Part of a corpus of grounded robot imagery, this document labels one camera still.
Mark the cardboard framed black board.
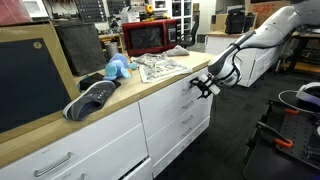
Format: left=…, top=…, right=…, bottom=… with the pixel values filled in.
left=0, top=21, right=81, bottom=145

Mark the white drawer steel handle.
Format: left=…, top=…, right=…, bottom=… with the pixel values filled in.
left=151, top=126, right=211, bottom=178
left=138, top=64, right=217, bottom=123
left=142, top=93, right=215, bottom=140
left=148, top=116, right=212, bottom=168
left=145, top=105, right=213, bottom=157

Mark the gray rag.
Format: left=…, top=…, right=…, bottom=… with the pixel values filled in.
left=162, top=44, right=190, bottom=58

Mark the white cabinet wooden countertop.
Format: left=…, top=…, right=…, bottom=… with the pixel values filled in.
left=0, top=51, right=221, bottom=180

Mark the black countertop appliance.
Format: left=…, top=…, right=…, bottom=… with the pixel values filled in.
left=224, top=8, right=256, bottom=35

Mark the wooden workbench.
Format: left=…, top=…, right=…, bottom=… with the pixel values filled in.
left=98, top=32, right=126, bottom=54

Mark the white framed board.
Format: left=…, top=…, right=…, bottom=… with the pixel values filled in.
left=22, top=0, right=50, bottom=19

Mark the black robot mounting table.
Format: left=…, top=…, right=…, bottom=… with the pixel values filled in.
left=242, top=99, right=320, bottom=180

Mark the white glass door cabinet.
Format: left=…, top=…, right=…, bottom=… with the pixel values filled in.
left=151, top=0, right=194, bottom=38

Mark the flat black box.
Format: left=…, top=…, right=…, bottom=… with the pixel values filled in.
left=78, top=72, right=122, bottom=92

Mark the black parts bin rack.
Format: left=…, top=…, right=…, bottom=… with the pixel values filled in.
left=74, top=0, right=108, bottom=24

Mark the black clamp orange tip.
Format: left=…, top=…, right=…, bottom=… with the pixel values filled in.
left=266, top=99, right=301, bottom=116
left=254, top=120, right=295, bottom=150

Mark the patterned white cloth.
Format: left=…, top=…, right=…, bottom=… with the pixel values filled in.
left=130, top=52, right=194, bottom=84

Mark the white background drawer cabinet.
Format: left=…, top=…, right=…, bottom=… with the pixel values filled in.
left=204, top=31, right=287, bottom=88

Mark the pink plastic storage bin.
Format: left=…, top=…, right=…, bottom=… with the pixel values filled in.
left=0, top=0, right=33, bottom=27

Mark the small cardboard box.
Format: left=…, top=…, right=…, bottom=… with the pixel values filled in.
left=210, top=13, right=228, bottom=33

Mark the white cable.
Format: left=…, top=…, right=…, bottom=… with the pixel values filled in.
left=278, top=89, right=320, bottom=116

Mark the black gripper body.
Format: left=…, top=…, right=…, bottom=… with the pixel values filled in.
left=200, top=75, right=214, bottom=94

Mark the dark cluttered desk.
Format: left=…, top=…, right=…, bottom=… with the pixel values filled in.
left=286, top=29, right=320, bottom=76

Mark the red microwave oven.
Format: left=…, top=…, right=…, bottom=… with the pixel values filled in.
left=121, top=18, right=179, bottom=58

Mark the large cardboard box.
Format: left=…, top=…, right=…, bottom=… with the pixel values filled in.
left=244, top=0, right=296, bottom=30

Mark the black office chair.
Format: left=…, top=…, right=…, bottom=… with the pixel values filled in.
left=178, top=21, right=200, bottom=49

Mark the metal cup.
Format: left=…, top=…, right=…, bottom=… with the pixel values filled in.
left=104, top=41, right=120, bottom=61

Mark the gray sneaker white sole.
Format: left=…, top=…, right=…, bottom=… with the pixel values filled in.
left=62, top=79, right=117, bottom=122

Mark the wide white drawer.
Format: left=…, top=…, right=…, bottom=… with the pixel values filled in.
left=0, top=101, right=144, bottom=180
left=49, top=123, right=149, bottom=180
left=119, top=157, right=154, bottom=180

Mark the blue plush toy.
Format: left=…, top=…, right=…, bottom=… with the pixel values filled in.
left=102, top=52, right=138, bottom=82

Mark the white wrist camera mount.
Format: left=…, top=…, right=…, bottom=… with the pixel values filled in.
left=208, top=83, right=222, bottom=96

